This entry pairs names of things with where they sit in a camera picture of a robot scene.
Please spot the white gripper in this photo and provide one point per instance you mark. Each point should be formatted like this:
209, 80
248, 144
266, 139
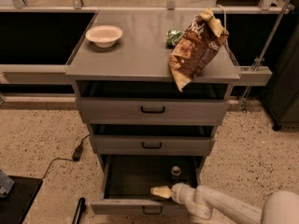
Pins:
177, 193

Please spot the redbull can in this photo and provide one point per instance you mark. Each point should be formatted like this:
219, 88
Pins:
175, 172

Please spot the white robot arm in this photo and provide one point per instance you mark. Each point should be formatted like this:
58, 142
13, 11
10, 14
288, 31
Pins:
280, 208

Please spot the grey bottom drawer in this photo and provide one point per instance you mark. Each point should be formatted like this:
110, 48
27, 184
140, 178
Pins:
128, 179

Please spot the grey drawer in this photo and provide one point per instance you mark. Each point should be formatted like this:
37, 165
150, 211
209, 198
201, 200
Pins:
130, 139
156, 103
128, 179

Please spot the grey middle drawer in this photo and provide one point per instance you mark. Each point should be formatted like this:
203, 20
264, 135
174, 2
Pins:
130, 139

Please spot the grey drawer cabinet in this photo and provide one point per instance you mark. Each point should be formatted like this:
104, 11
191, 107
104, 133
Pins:
141, 53

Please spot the grey top drawer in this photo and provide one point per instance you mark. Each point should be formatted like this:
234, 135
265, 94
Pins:
156, 103

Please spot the dark cabinet at right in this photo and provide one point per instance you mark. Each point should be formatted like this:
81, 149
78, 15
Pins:
281, 96

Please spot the green crumpled snack bag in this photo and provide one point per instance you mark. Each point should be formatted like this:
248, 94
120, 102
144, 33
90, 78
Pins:
173, 36

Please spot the brown chip bag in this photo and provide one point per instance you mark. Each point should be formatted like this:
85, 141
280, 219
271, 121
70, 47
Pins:
199, 45

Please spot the blue grey object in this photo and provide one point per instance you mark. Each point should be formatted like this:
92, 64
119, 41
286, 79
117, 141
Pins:
6, 184

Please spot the white bowl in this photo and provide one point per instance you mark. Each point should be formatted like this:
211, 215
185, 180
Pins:
104, 36

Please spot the metal diagonal pole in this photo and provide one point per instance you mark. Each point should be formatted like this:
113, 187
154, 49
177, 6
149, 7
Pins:
264, 4

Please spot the black cylindrical handle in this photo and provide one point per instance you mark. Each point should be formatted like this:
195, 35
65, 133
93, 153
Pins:
79, 211

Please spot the black power adapter with cable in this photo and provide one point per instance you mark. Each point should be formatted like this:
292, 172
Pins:
75, 156

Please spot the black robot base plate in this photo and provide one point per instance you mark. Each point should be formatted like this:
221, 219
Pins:
14, 208

